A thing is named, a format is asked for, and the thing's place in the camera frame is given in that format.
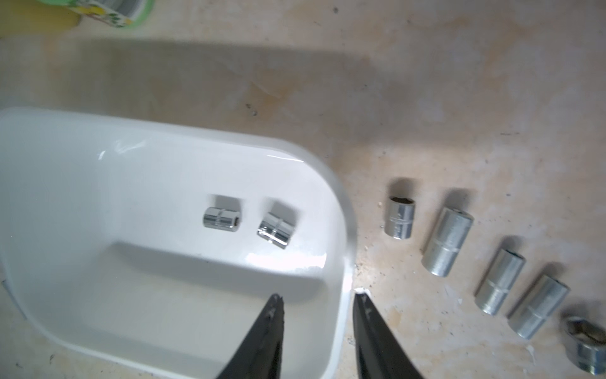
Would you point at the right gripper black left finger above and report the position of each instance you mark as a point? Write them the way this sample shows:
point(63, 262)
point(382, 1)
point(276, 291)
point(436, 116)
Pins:
point(260, 353)

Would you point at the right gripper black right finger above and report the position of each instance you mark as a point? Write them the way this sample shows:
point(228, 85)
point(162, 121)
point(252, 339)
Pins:
point(378, 352)

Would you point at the short chrome socket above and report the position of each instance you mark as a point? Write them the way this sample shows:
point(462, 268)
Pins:
point(400, 216)

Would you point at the long chrome socket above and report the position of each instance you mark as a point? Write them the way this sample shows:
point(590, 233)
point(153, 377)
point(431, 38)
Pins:
point(446, 241)

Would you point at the wide short socket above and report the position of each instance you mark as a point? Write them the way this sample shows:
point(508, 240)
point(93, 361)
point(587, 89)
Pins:
point(584, 343)

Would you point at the small chrome socket in tray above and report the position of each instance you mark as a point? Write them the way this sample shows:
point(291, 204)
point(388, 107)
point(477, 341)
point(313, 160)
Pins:
point(222, 219)

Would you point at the white plastic storage tray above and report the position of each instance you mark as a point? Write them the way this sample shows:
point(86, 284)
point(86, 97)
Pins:
point(105, 251)

